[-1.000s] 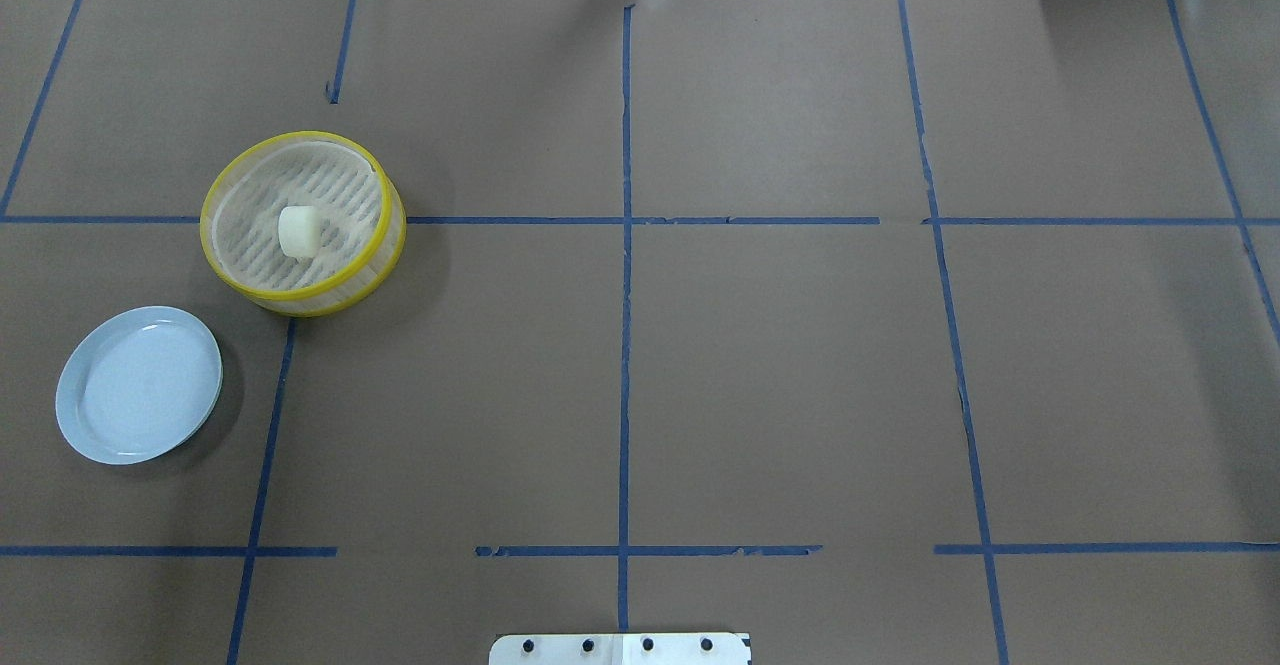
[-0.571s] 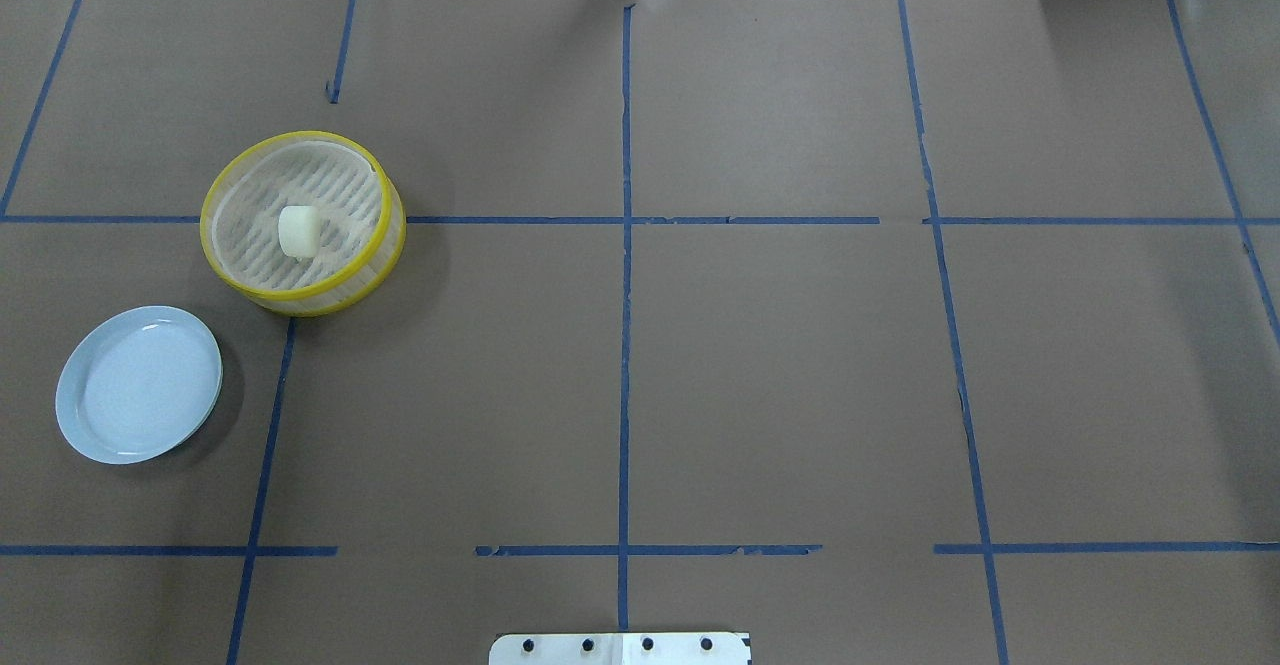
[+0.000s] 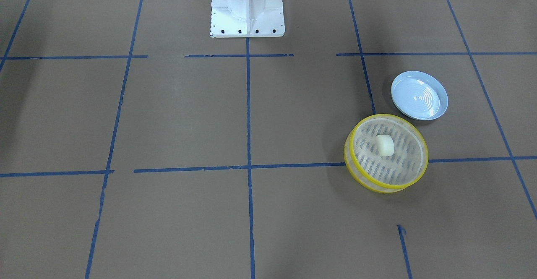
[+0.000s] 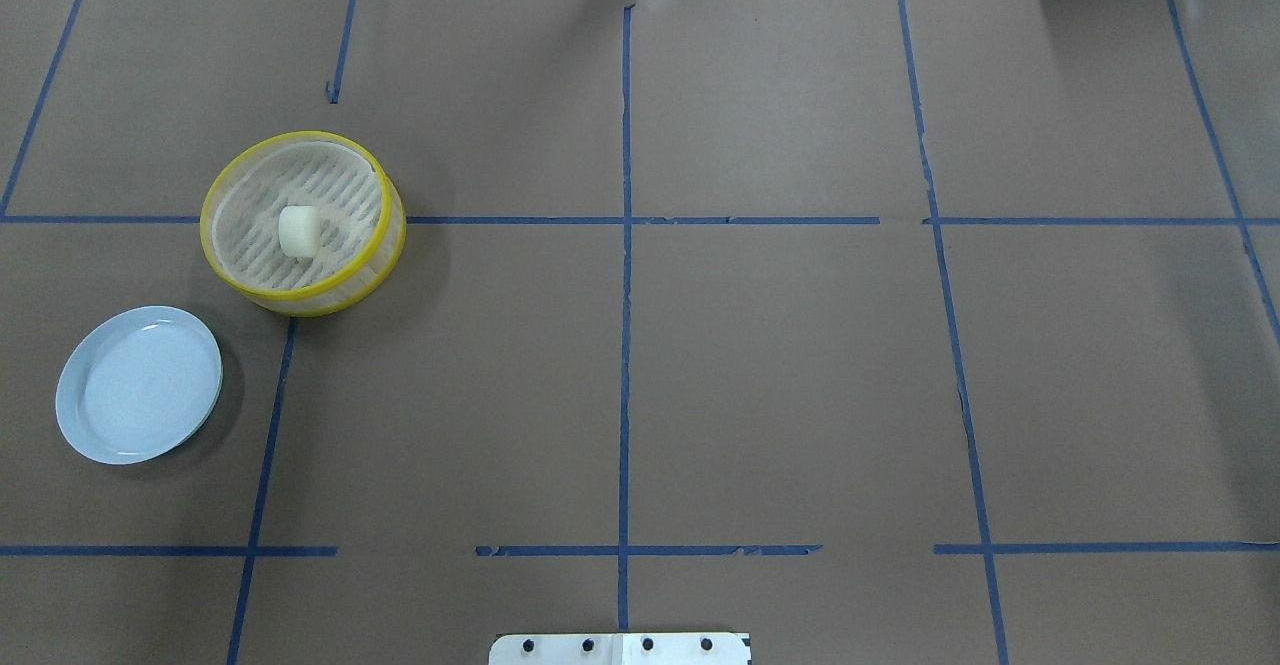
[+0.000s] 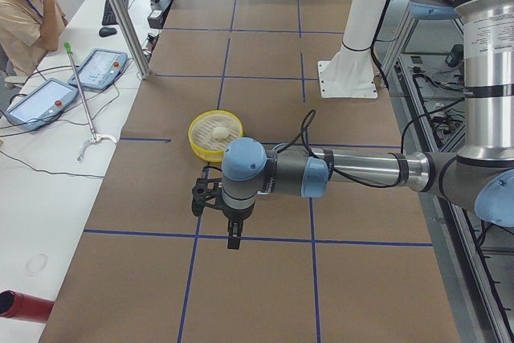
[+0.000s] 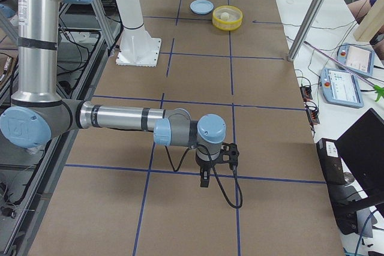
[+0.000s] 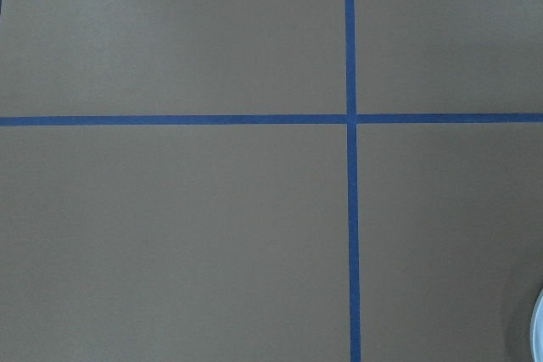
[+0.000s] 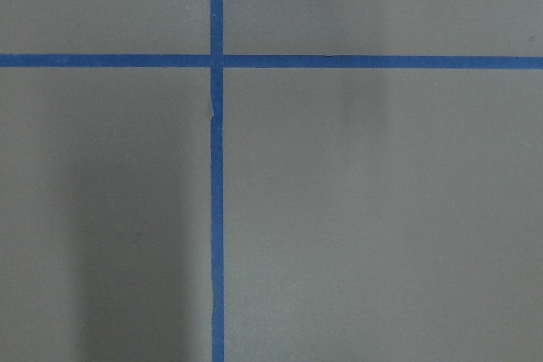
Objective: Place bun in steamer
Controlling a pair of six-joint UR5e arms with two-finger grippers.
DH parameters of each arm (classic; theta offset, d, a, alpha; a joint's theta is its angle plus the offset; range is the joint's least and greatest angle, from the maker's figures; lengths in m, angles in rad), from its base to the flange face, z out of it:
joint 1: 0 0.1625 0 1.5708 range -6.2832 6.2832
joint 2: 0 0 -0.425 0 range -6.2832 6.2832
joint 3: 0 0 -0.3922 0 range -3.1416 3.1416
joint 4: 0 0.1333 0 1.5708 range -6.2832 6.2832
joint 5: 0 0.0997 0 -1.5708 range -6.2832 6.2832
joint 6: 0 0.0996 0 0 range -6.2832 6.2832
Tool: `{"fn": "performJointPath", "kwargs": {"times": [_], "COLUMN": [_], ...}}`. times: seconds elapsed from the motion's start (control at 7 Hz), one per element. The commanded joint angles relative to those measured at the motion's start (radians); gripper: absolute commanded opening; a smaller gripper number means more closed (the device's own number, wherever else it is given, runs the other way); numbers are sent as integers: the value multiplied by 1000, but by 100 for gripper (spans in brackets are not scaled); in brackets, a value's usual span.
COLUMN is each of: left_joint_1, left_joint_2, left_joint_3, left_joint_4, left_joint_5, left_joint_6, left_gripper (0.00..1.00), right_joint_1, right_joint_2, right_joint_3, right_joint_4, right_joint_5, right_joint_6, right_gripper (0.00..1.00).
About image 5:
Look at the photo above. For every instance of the aluminium frame post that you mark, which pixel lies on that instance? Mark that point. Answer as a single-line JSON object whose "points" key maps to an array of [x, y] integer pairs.
{"points": [[130, 37]]}

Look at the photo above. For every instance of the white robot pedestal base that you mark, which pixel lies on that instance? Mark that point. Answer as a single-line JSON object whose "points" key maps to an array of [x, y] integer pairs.
{"points": [[350, 74]]}

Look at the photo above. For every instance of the far teach pendant tablet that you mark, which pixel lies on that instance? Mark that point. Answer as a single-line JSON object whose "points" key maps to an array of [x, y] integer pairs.
{"points": [[101, 68]]}

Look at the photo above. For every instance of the brown paper table cover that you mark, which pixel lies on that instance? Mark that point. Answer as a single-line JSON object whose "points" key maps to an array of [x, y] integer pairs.
{"points": [[356, 265]]}

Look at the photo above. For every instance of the green tipped pink rod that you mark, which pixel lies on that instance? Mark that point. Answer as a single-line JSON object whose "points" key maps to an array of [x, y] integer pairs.
{"points": [[96, 137]]}

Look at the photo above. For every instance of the black computer mouse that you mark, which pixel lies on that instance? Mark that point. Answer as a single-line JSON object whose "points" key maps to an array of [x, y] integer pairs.
{"points": [[107, 31]]}

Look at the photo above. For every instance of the seated person beige shirt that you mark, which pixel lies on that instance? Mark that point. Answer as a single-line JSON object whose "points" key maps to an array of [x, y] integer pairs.
{"points": [[29, 30]]}

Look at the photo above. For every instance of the white steamed bun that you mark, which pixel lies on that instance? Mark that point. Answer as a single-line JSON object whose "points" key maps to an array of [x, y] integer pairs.
{"points": [[220, 132]]}

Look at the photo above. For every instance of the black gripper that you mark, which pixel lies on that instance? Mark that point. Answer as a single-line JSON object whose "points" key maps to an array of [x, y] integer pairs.
{"points": [[238, 214]]}

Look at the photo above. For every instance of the black equipment box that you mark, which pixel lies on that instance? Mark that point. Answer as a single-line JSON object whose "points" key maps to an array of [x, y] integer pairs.
{"points": [[158, 14]]}

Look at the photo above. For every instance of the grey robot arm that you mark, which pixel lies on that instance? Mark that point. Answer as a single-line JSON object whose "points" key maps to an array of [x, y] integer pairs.
{"points": [[478, 177]]}

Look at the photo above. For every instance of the teach pendant tablet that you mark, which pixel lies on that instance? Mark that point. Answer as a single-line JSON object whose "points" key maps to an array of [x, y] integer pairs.
{"points": [[101, 68], [43, 105]]}

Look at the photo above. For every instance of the yellow rimmed bamboo steamer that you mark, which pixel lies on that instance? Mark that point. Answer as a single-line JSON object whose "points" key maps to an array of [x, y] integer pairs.
{"points": [[206, 155]]}

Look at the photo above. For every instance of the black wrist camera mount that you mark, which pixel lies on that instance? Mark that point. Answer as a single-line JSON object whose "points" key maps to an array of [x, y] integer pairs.
{"points": [[206, 192]]}

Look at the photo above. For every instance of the near teach pendant tablet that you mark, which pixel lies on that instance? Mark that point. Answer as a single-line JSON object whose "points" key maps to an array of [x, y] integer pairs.
{"points": [[43, 105]]}

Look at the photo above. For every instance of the red fire extinguisher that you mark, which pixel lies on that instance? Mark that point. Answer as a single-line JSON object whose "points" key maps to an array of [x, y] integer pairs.
{"points": [[23, 307]]}

